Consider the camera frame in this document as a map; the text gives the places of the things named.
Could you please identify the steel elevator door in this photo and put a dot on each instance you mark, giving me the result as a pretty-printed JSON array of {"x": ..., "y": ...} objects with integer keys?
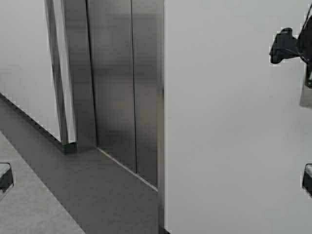
[{"x": 115, "y": 60}]

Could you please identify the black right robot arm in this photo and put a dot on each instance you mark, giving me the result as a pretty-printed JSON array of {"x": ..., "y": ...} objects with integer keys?
[{"x": 304, "y": 45}]

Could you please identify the elevator call button panel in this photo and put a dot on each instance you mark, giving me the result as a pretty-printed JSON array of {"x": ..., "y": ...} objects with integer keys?
[{"x": 306, "y": 94}]

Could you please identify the robot base left corner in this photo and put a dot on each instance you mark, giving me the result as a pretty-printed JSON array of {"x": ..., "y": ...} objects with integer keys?
[{"x": 6, "y": 177}]

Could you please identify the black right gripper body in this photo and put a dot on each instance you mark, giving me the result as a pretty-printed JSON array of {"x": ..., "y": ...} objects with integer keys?
[{"x": 284, "y": 46}]

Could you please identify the robot base right corner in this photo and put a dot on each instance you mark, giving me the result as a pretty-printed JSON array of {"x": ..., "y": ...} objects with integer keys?
[{"x": 307, "y": 179}]

